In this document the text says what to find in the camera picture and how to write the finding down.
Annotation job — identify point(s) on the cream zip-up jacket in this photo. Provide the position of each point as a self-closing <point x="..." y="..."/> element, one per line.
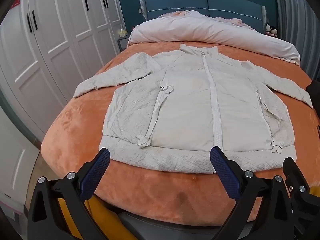
<point x="185" y="100"/>

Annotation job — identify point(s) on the grey nightstand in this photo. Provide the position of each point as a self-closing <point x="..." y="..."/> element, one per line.
<point x="123" y="44"/>

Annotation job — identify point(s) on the pale pink duvet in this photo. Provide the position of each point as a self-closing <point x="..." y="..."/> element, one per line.
<point x="200" y="30"/>

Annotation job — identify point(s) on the black garment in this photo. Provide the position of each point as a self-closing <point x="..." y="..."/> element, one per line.
<point x="314" y="91"/>

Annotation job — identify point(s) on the plush toy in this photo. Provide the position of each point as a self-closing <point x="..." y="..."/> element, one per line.
<point x="272" y="31"/>

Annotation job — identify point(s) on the blue grey curtain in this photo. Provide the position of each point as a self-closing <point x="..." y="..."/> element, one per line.
<point x="297" y="20"/>

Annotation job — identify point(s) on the red paper door decoration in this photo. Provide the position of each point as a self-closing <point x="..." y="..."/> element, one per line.
<point x="15" y="3"/>

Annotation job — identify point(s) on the grey bed base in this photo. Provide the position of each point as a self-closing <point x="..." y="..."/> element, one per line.
<point x="170" y="227"/>

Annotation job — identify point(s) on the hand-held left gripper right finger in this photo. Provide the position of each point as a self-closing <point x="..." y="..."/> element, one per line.
<point x="225" y="171"/>

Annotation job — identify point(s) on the blue padded headboard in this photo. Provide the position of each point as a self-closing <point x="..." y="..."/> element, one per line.
<point x="175" y="3"/>

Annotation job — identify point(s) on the orange bed blanket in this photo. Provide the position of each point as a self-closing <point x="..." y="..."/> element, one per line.
<point x="155" y="192"/>

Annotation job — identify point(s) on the white panelled wardrobe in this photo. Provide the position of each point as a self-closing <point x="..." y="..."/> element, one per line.
<point x="57" y="45"/>

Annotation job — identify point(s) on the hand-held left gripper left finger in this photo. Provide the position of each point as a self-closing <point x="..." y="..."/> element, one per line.
<point x="96" y="173"/>

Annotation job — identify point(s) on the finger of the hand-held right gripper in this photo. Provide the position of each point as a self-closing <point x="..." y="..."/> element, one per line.
<point x="303" y="205"/>

